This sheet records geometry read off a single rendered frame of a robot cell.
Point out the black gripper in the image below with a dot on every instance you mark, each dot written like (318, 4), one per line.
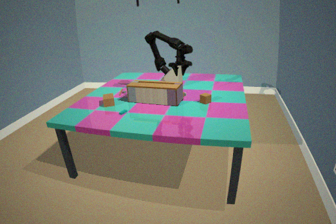
(180, 61)

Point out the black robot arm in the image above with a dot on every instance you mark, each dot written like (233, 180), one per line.
(173, 43)

